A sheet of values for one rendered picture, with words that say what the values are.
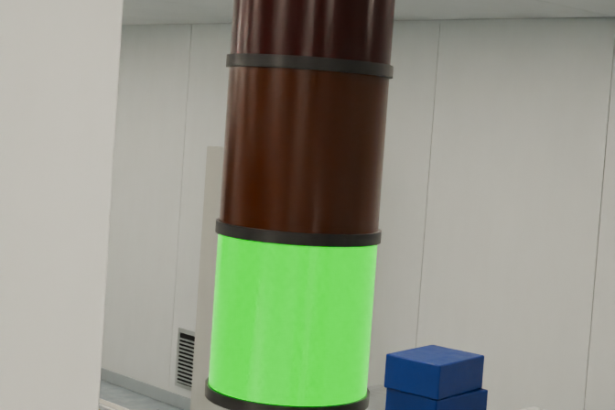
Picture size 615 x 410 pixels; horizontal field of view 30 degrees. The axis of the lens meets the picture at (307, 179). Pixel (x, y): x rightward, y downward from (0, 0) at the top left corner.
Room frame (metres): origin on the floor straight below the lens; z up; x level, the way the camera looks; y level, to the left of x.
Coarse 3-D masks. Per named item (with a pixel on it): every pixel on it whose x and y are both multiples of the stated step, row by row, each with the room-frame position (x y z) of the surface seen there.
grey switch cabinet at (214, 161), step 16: (208, 160) 7.98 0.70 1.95; (208, 176) 7.97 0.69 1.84; (208, 192) 7.96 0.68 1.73; (208, 208) 7.96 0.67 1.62; (208, 224) 7.95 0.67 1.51; (208, 240) 7.94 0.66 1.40; (208, 256) 7.93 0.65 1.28; (208, 272) 7.92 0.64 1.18; (208, 288) 7.92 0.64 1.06; (208, 304) 7.91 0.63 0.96; (208, 320) 7.90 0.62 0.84; (208, 336) 7.89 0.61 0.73; (208, 352) 7.88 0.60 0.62; (208, 368) 7.88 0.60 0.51; (192, 384) 7.99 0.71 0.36; (192, 400) 7.98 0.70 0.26; (208, 400) 7.86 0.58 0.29
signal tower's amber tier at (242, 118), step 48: (240, 96) 0.34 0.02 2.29; (288, 96) 0.33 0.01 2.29; (336, 96) 0.33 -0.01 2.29; (384, 96) 0.34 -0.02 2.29; (240, 144) 0.33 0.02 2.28; (288, 144) 0.33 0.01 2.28; (336, 144) 0.33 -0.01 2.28; (240, 192) 0.33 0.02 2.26; (288, 192) 0.33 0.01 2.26; (336, 192) 0.33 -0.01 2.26
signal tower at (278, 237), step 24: (360, 72) 0.33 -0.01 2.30; (384, 72) 0.34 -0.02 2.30; (264, 240) 0.33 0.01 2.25; (288, 240) 0.32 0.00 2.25; (312, 240) 0.32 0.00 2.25; (336, 240) 0.33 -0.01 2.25; (360, 240) 0.33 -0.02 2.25; (240, 408) 0.33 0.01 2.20; (264, 408) 0.33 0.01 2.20; (288, 408) 0.32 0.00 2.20; (312, 408) 0.33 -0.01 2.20; (336, 408) 0.33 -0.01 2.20; (360, 408) 0.34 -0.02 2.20
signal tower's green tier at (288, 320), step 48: (240, 240) 0.33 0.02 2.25; (240, 288) 0.33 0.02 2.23; (288, 288) 0.33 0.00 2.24; (336, 288) 0.33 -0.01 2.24; (240, 336) 0.33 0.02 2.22; (288, 336) 0.33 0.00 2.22; (336, 336) 0.33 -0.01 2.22; (240, 384) 0.33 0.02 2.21; (288, 384) 0.33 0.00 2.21; (336, 384) 0.33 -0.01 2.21
